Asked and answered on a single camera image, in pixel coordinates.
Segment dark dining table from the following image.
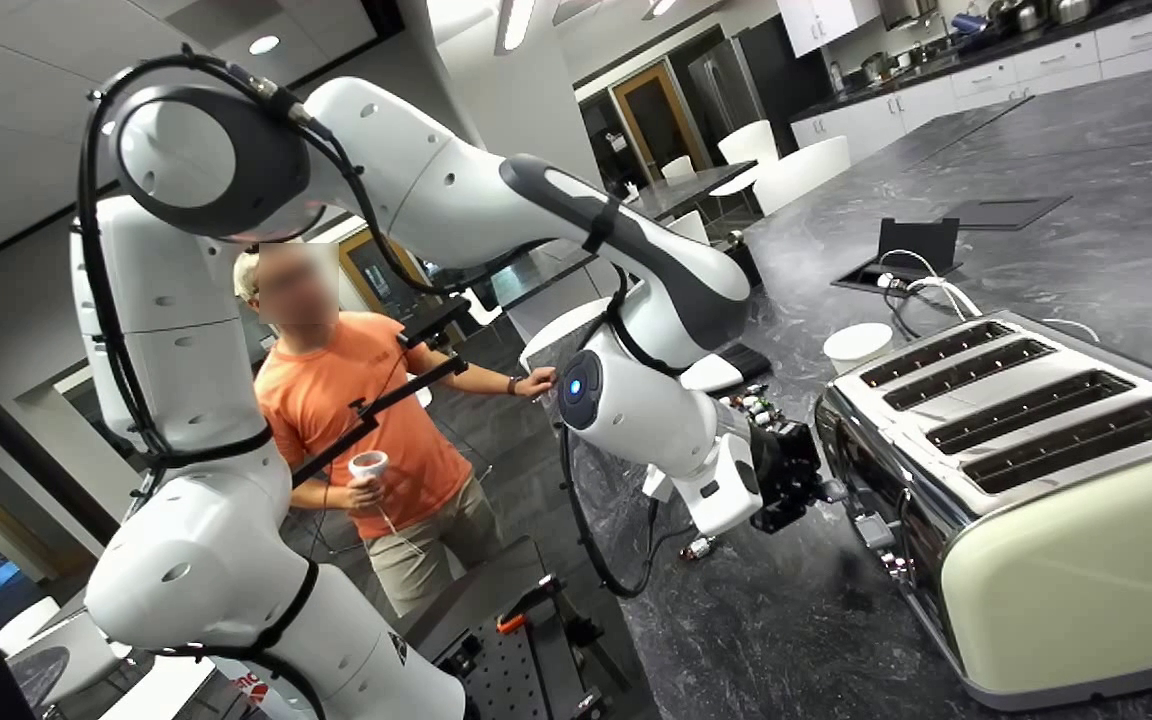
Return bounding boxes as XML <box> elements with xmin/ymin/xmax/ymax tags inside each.
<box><xmin>619</xmin><ymin>156</ymin><xmax>765</xmax><ymax>230</ymax></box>

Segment white kitchen counter cabinets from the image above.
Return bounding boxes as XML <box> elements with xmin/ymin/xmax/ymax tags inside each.
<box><xmin>786</xmin><ymin>0</ymin><xmax>1152</xmax><ymax>152</ymax></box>

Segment person in orange shirt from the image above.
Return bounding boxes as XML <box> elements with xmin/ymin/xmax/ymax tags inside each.
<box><xmin>230</xmin><ymin>242</ymin><xmax>559</xmax><ymax>629</ymax></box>

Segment black perforated mounting board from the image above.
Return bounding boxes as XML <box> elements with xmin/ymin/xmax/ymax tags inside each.
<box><xmin>447</xmin><ymin>572</ymin><xmax>631</xmax><ymax>720</ymax></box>

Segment cream and chrome four-slot toaster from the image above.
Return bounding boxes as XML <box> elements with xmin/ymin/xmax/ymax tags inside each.
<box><xmin>806</xmin><ymin>310</ymin><xmax>1152</xmax><ymax>711</ymax></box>

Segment white box on counter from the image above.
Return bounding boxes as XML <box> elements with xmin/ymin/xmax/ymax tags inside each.
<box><xmin>712</xmin><ymin>115</ymin><xmax>783</xmax><ymax>204</ymax></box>

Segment black looped cable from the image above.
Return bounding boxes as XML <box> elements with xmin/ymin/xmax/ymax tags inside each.
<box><xmin>556</xmin><ymin>420</ymin><xmax>671</xmax><ymax>599</ymax></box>

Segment orange handled clamp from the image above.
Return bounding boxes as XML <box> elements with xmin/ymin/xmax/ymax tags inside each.
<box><xmin>492</xmin><ymin>599</ymin><xmax>566</xmax><ymax>642</ymax></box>

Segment white power cable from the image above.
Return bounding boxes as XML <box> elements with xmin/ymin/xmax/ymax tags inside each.
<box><xmin>870</xmin><ymin>243</ymin><xmax>990</xmax><ymax>330</ymax></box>

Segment small clear cup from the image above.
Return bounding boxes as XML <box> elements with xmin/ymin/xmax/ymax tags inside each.
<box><xmin>342</xmin><ymin>447</ymin><xmax>397</xmax><ymax>494</ymax></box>

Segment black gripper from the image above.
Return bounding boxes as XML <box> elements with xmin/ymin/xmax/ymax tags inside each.
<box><xmin>747</xmin><ymin>420</ymin><xmax>837</xmax><ymax>542</ymax></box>

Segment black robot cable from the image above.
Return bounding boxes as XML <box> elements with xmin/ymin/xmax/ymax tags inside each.
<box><xmin>70</xmin><ymin>48</ymin><xmax>473</xmax><ymax>471</ymax></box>

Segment black power outlet box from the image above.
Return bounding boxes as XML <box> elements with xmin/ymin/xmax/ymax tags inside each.
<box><xmin>837</xmin><ymin>214</ymin><xmax>964</xmax><ymax>289</ymax></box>

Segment white round cup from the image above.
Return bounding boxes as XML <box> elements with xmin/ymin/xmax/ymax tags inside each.
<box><xmin>818</xmin><ymin>319</ymin><xmax>901</xmax><ymax>378</ymax></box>

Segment black camera stand pole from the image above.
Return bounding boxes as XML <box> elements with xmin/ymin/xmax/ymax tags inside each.
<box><xmin>282</xmin><ymin>300</ymin><xmax>477</xmax><ymax>488</ymax></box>

